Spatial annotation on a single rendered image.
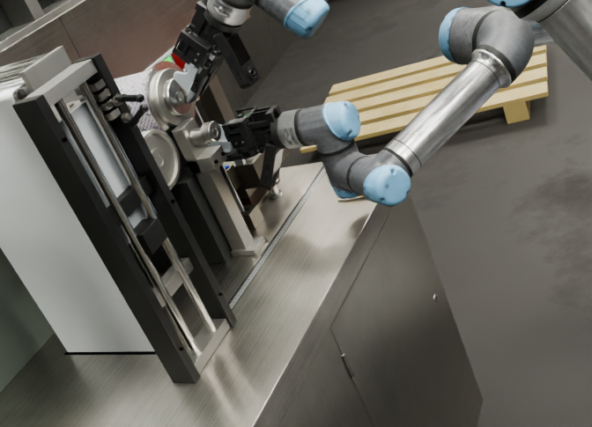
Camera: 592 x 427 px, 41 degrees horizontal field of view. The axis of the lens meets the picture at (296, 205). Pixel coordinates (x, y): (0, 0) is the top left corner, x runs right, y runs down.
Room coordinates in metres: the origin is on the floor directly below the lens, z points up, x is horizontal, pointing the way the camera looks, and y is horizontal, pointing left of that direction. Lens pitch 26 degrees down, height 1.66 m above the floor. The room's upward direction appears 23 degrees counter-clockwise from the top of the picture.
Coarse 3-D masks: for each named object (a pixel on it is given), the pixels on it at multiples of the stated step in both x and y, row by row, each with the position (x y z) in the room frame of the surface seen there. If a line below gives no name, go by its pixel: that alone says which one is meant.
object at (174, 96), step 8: (168, 80) 1.53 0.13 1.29; (168, 88) 1.51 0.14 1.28; (176, 88) 1.53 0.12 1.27; (168, 96) 1.50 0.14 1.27; (176, 96) 1.52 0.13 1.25; (184, 96) 1.54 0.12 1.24; (168, 104) 1.50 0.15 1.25; (176, 104) 1.51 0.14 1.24; (184, 104) 1.53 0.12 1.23; (176, 112) 1.50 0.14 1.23; (184, 112) 1.52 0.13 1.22
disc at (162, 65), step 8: (160, 64) 1.55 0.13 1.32; (168, 64) 1.57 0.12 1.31; (152, 72) 1.52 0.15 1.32; (152, 80) 1.51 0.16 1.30; (152, 88) 1.50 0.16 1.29; (152, 96) 1.50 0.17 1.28; (152, 104) 1.49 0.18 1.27; (152, 112) 1.48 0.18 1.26; (160, 120) 1.49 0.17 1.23; (160, 128) 1.49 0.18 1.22; (168, 128) 1.50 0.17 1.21
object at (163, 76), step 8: (160, 72) 1.53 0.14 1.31; (168, 72) 1.54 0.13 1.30; (160, 80) 1.52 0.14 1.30; (160, 88) 1.51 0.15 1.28; (160, 96) 1.50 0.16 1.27; (160, 104) 1.49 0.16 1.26; (192, 104) 1.56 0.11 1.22; (160, 112) 1.49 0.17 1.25; (168, 112) 1.50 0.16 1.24; (192, 112) 1.55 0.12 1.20; (168, 120) 1.49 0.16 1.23; (176, 120) 1.51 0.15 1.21
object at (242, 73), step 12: (216, 36) 1.44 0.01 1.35; (228, 36) 1.44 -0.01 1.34; (228, 48) 1.43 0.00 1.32; (240, 48) 1.45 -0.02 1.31; (228, 60) 1.43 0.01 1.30; (240, 60) 1.43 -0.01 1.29; (240, 72) 1.42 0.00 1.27; (252, 72) 1.43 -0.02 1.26; (240, 84) 1.43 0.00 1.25; (252, 84) 1.42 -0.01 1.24
